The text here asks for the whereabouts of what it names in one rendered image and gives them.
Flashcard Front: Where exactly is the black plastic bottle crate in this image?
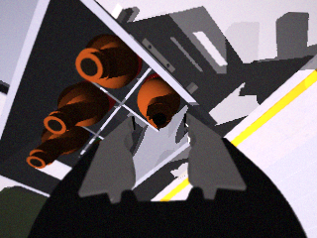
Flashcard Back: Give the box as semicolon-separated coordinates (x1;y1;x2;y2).
0;0;218;196

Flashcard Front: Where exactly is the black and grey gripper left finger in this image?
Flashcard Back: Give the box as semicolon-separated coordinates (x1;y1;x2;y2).
28;116;136;238

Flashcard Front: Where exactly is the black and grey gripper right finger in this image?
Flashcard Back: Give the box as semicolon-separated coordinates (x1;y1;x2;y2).
184;113;308;238

